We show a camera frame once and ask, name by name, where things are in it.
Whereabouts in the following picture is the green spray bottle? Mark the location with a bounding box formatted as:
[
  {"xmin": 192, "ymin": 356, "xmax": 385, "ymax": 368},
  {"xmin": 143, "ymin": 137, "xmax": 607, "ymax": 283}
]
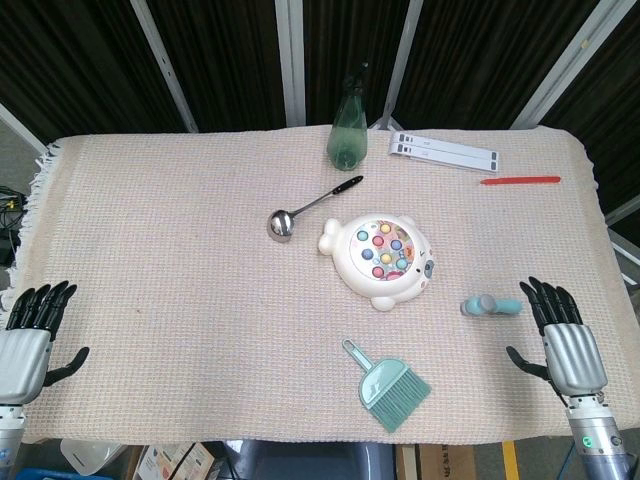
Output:
[{"xmin": 326, "ymin": 62, "xmax": 370, "ymax": 171}]

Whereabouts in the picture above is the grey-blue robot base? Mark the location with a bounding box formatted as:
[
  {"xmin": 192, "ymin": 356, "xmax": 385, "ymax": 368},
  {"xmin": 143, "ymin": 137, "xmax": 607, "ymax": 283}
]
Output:
[{"xmin": 222, "ymin": 439, "xmax": 399, "ymax": 480}]

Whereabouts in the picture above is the brown cardboard box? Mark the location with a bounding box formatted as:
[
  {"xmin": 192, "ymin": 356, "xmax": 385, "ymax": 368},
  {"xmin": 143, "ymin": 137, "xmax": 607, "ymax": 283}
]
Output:
[{"xmin": 396, "ymin": 442, "xmax": 476, "ymax": 480}]

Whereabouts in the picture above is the white folding laptop stand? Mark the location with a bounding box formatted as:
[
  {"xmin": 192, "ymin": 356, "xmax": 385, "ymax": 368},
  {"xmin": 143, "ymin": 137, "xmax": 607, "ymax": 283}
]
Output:
[{"xmin": 388, "ymin": 131, "xmax": 502, "ymax": 174}]

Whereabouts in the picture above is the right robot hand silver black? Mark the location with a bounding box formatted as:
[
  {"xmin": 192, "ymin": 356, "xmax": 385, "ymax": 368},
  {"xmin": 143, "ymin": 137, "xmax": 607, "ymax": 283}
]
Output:
[{"xmin": 505, "ymin": 276, "xmax": 610, "ymax": 407}]

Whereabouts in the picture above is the blue plastic bin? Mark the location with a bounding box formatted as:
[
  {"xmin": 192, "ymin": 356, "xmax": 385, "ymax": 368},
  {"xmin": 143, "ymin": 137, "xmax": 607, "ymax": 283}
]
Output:
[{"xmin": 12, "ymin": 467, "xmax": 76, "ymax": 480}]

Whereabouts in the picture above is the teal toy mallet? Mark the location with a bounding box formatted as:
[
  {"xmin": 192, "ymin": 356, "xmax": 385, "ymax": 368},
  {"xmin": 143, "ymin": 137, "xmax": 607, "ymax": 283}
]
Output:
[{"xmin": 459, "ymin": 293, "xmax": 525, "ymax": 318}]

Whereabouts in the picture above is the teal hand brush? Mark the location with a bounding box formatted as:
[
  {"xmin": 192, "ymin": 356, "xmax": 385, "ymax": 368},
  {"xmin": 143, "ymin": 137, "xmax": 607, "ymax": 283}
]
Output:
[{"xmin": 341, "ymin": 338, "xmax": 432, "ymax": 434}]

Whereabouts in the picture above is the bundle of cables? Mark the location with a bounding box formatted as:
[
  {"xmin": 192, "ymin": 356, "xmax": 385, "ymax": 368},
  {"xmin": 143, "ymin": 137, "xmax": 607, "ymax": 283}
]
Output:
[{"xmin": 0, "ymin": 184, "xmax": 26, "ymax": 266}]

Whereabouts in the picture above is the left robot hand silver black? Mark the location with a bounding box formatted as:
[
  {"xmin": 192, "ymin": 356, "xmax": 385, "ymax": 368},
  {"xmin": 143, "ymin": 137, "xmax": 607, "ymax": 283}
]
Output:
[{"xmin": 0, "ymin": 280, "xmax": 91, "ymax": 406}]

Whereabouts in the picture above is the white plastic container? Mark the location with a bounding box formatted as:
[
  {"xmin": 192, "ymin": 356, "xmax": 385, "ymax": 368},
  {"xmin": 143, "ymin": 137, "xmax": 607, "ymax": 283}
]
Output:
[{"xmin": 59, "ymin": 438, "xmax": 129, "ymax": 477}]

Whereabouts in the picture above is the beige woven table cloth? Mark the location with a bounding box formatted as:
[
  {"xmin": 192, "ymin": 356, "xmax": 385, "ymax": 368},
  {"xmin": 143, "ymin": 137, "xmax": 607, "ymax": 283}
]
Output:
[{"xmin": 0, "ymin": 123, "xmax": 634, "ymax": 446}]

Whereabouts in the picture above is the white whack-a-mole toy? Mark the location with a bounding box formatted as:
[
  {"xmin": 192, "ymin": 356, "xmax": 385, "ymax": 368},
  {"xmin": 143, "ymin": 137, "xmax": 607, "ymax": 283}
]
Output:
[{"xmin": 318, "ymin": 213, "xmax": 438, "ymax": 312}]

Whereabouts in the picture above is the white aluminium frame post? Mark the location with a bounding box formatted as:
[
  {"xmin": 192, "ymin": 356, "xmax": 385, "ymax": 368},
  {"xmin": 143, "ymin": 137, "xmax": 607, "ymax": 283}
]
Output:
[
  {"xmin": 512, "ymin": 0, "xmax": 626, "ymax": 130},
  {"xmin": 604, "ymin": 197, "xmax": 640, "ymax": 226},
  {"xmin": 0, "ymin": 102, "xmax": 49, "ymax": 154},
  {"xmin": 273, "ymin": 0, "xmax": 307, "ymax": 127},
  {"xmin": 130, "ymin": 0, "xmax": 200, "ymax": 134},
  {"xmin": 369, "ymin": 0, "xmax": 425, "ymax": 132},
  {"xmin": 609, "ymin": 232, "xmax": 640, "ymax": 289}
]

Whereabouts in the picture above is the steel ladle black handle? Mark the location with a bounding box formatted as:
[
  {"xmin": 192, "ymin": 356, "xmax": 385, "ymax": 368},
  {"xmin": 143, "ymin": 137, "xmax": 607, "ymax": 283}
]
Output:
[{"xmin": 267, "ymin": 175, "xmax": 365, "ymax": 245}]

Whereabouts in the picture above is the printed cardboard box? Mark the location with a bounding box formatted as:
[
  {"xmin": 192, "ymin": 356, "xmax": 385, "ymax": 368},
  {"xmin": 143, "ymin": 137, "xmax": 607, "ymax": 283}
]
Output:
[{"xmin": 130, "ymin": 442, "xmax": 221, "ymax": 480}]

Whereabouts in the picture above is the red flat plastic stick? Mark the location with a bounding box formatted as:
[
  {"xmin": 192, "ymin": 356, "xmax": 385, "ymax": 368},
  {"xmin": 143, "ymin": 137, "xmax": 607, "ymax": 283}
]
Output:
[{"xmin": 479, "ymin": 175, "xmax": 562, "ymax": 187}]

